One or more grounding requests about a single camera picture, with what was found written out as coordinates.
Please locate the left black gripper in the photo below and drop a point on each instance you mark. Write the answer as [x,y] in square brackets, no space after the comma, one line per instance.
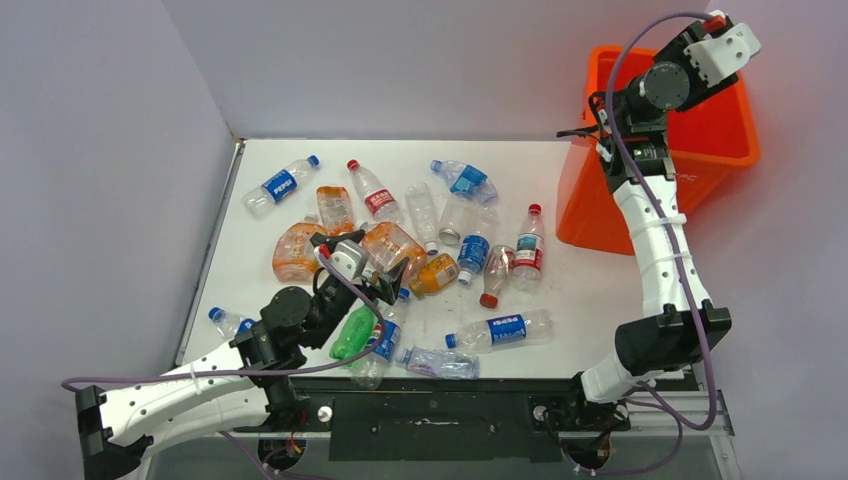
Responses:
[387,283]

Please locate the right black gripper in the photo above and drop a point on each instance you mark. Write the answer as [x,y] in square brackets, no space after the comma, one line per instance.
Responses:
[677,51]

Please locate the orange juice bottle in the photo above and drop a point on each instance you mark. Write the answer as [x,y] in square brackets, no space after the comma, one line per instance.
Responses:
[435,276]

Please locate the blue label bottle white cap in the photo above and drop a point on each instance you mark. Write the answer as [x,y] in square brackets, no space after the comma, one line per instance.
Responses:
[477,243]

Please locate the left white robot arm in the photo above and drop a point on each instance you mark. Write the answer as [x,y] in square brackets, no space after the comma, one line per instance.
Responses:
[244,382]

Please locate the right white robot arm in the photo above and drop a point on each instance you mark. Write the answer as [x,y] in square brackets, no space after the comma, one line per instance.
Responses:
[680,324]

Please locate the large orange crushed bottle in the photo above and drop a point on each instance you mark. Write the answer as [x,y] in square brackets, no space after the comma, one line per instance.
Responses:
[388,245]

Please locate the flat orange crushed bottle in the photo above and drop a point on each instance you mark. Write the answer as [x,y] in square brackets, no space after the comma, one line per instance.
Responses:
[293,259]

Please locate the crushed orange label bottle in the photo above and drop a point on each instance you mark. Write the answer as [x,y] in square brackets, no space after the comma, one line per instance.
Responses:
[335,210]

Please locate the red cap water bottle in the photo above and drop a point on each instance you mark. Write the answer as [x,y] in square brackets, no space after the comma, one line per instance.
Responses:
[378,200]

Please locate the green plastic bottle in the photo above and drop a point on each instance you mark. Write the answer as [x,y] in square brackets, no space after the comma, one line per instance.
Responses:
[354,334]

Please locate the clear bottle white cap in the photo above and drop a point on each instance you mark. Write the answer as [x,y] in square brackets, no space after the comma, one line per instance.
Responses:
[423,216]

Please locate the Pepsi bottle centre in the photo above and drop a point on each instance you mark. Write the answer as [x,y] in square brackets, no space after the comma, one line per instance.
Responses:
[368,371]

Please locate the clear Pepsi bottle top left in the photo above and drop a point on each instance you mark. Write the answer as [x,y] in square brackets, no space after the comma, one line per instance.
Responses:
[262,200]

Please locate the crushed Ganten water bottle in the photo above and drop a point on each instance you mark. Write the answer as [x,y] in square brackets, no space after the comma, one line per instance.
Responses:
[441,364]

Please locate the crushed blue label bottle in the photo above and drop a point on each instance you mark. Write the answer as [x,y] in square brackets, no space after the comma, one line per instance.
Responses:
[466,181]

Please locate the blue cap bottle left edge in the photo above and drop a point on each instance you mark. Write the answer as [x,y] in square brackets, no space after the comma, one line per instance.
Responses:
[229,323]

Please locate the clear bottle red cap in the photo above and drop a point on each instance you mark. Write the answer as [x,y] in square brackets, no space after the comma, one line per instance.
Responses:
[496,274]

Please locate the red cap teal label bottle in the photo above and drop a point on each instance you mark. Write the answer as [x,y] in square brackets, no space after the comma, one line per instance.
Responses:
[529,251]

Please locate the Pepsi bottle lying right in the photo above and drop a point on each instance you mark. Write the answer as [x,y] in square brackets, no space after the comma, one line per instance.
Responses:
[526,328]

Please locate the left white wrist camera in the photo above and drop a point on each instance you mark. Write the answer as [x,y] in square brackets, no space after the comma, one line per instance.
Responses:
[350,260]

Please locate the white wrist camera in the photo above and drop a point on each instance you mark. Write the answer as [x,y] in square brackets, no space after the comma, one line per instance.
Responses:
[350,260]
[716,59]

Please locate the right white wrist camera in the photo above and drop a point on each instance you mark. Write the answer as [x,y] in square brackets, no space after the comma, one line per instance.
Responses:
[716,59]

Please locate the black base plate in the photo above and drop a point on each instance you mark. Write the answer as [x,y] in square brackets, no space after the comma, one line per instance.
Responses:
[408,419]

